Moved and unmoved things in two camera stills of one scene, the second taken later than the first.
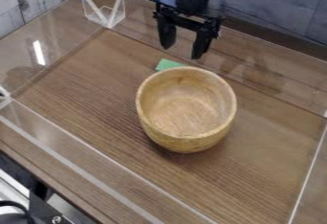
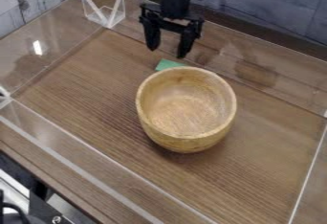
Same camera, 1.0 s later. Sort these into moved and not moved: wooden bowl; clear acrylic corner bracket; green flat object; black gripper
Moved: black gripper
Not moved: green flat object; clear acrylic corner bracket; wooden bowl
